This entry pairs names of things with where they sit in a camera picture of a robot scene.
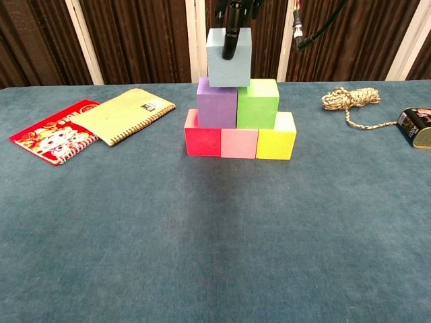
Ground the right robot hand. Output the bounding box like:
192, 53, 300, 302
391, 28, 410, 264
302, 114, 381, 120
215, 0, 264, 61

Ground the braided rope bundle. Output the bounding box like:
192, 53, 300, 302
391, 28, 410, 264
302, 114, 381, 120
321, 85, 408, 131

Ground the yellow foam cube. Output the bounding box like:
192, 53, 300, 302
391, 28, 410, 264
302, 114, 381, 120
255, 111, 297, 160

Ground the black and gold tin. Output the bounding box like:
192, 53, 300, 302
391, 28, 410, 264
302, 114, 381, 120
397, 107, 431, 149

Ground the dark brown curtain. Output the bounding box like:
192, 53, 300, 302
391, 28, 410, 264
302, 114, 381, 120
0, 0, 431, 90

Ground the teal felt table mat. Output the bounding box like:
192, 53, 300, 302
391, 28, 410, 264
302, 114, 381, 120
0, 80, 431, 323

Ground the pink foam cube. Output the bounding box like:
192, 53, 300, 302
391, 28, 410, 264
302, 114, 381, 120
220, 127, 259, 159

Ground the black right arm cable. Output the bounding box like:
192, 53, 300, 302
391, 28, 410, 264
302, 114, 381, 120
292, 0, 348, 52

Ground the light blue foam cube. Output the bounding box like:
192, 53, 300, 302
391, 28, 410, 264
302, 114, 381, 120
205, 28, 253, 88

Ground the tan kraft spiral notebook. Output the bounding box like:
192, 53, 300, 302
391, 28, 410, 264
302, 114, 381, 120
69, 87, 177, 147

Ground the green foam cube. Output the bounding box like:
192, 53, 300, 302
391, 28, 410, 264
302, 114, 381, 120
236, 78, 280, 130

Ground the red foam cube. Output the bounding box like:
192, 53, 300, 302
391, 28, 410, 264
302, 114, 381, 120
184, 108, 222, 157

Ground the white metal frame post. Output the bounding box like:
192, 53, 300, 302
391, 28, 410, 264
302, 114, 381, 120
64, 0, 104, 85
385, 0, 431, 81
185, 0, 209, 83
275, 0, 300, 83

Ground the red spiral notebook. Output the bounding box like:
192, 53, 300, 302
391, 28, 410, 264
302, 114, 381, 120
9, 98, 101, 167

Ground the purple foam cube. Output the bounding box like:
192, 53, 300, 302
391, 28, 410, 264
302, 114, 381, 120
196, 77, 238, 129

